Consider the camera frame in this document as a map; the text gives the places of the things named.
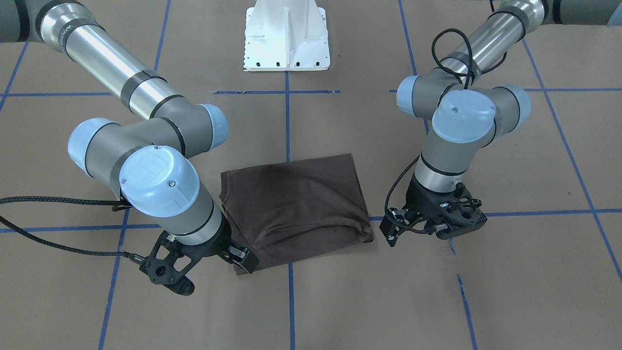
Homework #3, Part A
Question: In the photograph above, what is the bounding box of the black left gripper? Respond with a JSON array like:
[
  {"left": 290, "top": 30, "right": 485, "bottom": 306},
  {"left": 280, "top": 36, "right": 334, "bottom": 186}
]
[{"left": 380, "top": 177, "right": 457, "bottom": 247}]

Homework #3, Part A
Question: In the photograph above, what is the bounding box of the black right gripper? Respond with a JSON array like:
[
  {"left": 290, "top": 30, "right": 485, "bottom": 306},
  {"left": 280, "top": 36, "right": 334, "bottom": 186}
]
[{"left": 185, "top": 222, "right": 259, "bottom": 273}]

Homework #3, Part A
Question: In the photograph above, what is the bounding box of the brown t-shirt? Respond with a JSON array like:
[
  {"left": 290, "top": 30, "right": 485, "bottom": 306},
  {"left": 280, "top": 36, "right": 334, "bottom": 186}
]
[{"left": 219, "top": 154, "right": 375, "bottom": 270}]

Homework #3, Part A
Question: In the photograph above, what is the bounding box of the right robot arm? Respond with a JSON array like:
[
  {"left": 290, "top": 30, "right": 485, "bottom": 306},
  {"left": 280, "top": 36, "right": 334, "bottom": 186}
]
[{"left": 1, "top": 0, "right": 259, "bottom": 284}]

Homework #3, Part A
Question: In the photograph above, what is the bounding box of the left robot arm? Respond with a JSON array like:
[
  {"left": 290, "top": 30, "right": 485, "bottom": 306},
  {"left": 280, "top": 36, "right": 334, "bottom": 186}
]
[{"left": 380, "top": 0, "right": 621, "bottom": 246}]

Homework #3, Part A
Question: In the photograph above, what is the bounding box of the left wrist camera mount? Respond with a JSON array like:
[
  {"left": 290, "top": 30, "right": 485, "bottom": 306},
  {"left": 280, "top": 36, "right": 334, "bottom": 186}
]
[{"left": 432, "top": 182, "right": 488, "bottom": 241}]

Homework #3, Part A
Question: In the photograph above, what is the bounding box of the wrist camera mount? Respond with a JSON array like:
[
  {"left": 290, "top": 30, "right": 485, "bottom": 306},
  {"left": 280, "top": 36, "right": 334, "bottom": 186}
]
[
  {"left": 132, "top": 231, "right": 202, "bottom": 296},
  {"left": 432, "top": 182, "right": 488, "bottom": 241}
]

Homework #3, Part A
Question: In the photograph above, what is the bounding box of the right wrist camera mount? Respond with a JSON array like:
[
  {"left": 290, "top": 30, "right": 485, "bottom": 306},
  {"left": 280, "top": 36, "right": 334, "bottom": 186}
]
[{"left": 132, "top": 231, "right": 202, "bottom": 296}]

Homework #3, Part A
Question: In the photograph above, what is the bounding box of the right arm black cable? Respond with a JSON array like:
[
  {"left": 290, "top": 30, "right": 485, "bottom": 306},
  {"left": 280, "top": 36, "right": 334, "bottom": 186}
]
[{"left": 0, "top": 195, "right": 146, "bottom": 263}]

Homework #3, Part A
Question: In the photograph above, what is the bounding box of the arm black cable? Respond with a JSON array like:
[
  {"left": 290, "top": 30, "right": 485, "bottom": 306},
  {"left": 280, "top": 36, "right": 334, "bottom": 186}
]
[
  {"left": 385, "top": 28, "right": 508, "bottom": 235},
  {"left": 0, "top": 195, "right": 146, "bottom": 263}
]

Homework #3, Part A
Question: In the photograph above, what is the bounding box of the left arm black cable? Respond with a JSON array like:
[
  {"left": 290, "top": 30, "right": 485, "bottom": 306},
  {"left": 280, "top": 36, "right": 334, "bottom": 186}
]
[{"left": 385, "top": 28, "right": 508, "bottom": 235}]

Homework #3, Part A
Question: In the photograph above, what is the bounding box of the white pedestal column base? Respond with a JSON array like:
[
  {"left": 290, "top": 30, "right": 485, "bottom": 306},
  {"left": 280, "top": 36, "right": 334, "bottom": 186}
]
[{"left": 243, "top": 0, "right": 331, "bottom": 71}]

